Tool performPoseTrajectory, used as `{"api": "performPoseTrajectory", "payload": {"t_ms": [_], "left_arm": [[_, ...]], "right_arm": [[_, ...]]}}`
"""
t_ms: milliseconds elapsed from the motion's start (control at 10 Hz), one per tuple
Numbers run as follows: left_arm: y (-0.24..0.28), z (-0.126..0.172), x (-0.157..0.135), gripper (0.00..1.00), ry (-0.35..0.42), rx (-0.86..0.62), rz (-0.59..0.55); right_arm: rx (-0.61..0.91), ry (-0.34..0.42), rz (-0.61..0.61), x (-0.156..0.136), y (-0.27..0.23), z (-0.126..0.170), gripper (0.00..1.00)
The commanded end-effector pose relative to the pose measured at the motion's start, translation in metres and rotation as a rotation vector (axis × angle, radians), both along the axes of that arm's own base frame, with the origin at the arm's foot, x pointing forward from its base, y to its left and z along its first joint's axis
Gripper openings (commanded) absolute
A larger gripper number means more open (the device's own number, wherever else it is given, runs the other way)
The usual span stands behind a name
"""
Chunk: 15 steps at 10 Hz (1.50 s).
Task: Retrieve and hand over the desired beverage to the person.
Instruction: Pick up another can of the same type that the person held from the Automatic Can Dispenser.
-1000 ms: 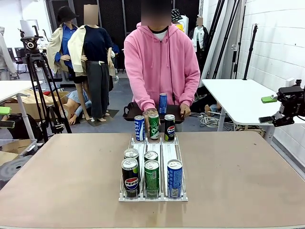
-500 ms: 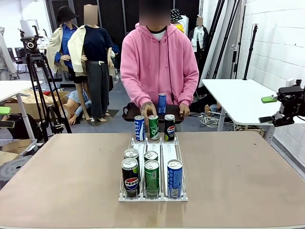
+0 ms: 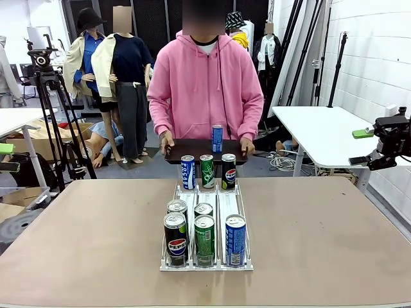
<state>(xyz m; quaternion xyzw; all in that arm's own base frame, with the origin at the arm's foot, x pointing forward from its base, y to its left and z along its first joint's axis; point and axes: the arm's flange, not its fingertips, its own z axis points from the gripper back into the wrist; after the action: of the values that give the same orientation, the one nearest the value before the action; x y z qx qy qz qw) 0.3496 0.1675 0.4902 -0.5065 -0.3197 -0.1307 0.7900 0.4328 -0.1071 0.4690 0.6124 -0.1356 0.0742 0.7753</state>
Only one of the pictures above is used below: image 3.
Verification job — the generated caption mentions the green Chilsung cider can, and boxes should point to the green Chilsung cider can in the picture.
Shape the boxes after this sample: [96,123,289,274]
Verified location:
[193,214,216,268]
[194,202,214,218]
[199,154,215,189]

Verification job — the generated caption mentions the person's right hand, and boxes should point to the person's right hand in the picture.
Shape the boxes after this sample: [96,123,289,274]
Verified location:
[159,130,176,155]

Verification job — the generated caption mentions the mannequin with navy top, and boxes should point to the mannequin with navy top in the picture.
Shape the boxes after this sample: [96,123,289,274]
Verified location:
[91,6,155,165]

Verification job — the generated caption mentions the black office chair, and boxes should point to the black office chair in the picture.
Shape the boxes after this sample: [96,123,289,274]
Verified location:
[9,63,38,100]

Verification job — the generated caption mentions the mannequin with white jacket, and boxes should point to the mannequin with white jacket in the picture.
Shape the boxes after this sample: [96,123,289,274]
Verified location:
[255,22,283,97]

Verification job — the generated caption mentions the brown cardboard box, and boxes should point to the brown cardboard box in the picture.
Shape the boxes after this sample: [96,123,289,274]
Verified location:
[5,118,94,161]

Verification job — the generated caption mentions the figure in black under table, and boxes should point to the figure in black under table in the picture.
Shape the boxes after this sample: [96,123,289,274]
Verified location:
[253,117,300,155]

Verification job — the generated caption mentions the black light stand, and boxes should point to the black light stand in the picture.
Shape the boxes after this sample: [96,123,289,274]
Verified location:
[327,31,350,108]

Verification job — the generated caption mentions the dark brown serving tray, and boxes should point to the dark brown serving tray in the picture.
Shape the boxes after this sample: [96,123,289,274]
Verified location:
[164,138,249,165]

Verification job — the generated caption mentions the mannequin in grey garment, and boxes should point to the mannequin in grey garment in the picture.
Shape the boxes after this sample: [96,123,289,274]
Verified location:
[0,35,24,108]

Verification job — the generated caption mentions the black leaning poles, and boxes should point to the black leaning poles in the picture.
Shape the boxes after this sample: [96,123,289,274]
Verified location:
[277,0,322,107]

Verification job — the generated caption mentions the black floor mat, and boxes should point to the black floor mat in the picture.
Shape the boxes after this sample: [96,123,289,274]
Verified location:
[117,146,161,171]

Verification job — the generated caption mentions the white can dispenser rack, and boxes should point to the white can dispenser rack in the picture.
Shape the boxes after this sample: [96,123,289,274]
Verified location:
[159,179,254,272]

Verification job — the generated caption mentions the white floor cables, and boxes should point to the white floor cables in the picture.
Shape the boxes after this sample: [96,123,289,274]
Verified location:
[268,150,299,173]

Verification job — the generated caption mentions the blue Pocari Sweat can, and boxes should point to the blue Pocari Sweat can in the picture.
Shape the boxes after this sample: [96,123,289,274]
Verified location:
[180,155,196,191]
[225,214,247,267]
[211,124,223,153]

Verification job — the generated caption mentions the large white side table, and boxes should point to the large white side table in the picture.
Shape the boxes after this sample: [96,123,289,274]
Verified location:
[271,105,411,195]

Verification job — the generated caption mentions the person's left hand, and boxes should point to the person's left hand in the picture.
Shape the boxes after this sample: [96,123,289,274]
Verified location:
[240,137,256,157]

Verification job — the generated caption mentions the person in pink hoodie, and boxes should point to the person in pink hoodie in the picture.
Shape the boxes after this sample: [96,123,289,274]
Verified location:
[146,0,265,158]

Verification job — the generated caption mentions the black backpack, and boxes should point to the black backpack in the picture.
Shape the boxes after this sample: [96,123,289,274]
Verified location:
[8,152,58,190]

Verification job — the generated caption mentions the person's right forearm pink sleeve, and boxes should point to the person's right forearm pink sleeve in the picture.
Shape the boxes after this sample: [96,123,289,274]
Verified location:
[146,96,174,137]

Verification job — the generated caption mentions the white table with white legs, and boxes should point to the white table with white legs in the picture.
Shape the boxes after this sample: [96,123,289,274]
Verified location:
[0,107,58,189]

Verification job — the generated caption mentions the mannequin lying in blue shirt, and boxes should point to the mannequin lying in blue shirt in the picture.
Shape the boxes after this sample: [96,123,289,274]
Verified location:
[80,121,125,169]

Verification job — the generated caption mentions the person's left forearm pink sleeve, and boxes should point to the person's left forearm pink sleeve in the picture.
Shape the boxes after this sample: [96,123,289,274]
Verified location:
[237,96,265,142]

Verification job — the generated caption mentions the mannequin with black hat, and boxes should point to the mannequin with black hat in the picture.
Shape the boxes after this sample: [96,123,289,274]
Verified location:
[62,8,109,113]

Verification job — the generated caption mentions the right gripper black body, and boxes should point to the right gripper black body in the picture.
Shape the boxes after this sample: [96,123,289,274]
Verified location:
[373,114,411,158]

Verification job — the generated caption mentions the black stand with clamp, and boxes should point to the black stand with clamp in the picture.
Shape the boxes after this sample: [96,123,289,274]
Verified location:
[311,0,332,107]

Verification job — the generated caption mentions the black Pepsi can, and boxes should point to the black Pepsi can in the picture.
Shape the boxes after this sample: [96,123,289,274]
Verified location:
[163,212,189,268]
[221,153,237,191]
[166,199,189,222]

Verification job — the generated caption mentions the black camera tripod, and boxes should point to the black camera tripod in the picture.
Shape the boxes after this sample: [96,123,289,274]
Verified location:
[33,70,98,192]

